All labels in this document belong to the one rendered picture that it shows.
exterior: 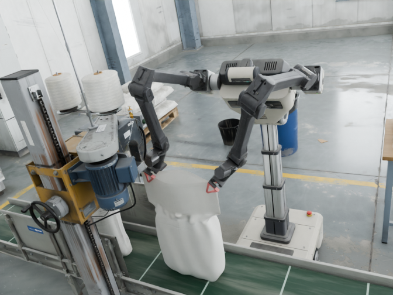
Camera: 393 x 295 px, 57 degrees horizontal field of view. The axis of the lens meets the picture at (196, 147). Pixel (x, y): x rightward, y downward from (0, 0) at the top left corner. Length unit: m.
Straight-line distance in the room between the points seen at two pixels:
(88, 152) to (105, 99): 0.24
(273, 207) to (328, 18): 7.51
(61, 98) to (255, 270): 1.46
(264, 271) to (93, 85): 1.43
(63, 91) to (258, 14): 8.45
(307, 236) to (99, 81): 1.77
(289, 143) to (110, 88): 2.78
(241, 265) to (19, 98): 1.54
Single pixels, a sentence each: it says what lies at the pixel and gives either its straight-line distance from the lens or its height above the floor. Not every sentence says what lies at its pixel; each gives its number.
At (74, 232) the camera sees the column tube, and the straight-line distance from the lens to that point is 1.95.
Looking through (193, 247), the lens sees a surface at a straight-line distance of 2.11.
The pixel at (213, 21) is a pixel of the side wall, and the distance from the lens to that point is 10.45.
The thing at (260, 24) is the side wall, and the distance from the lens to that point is 10.00.
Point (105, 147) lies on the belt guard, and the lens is 1.60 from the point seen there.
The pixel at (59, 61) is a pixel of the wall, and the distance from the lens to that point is 7.11.
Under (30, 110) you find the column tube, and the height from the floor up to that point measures 1.62.
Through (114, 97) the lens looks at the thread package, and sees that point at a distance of 1.65.
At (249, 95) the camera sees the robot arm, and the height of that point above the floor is 1.57.
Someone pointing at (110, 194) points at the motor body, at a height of 1.18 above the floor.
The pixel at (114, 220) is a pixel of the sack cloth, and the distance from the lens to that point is 2.46.
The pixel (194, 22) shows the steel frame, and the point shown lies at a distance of 10.39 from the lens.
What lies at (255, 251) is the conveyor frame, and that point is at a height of 0.41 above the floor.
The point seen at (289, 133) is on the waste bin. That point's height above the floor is 0.28.
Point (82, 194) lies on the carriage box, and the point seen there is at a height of 1.16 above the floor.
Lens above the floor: 2.03
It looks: 26 degrees down
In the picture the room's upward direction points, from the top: 10 degrees counter-clockwise
